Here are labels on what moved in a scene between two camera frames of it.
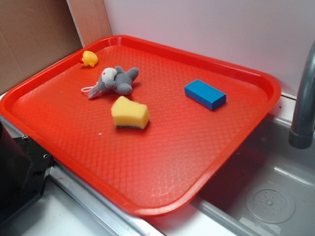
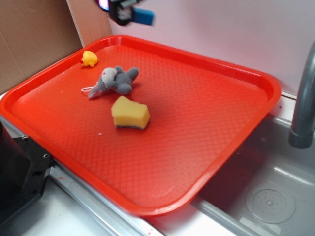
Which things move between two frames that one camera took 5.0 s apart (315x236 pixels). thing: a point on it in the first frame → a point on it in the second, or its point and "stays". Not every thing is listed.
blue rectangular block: x=206 y=95 → x=142 y=16
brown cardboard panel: x=34 y=33 stays
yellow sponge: x=128 y=113 stays
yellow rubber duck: x=89 y=57 stays
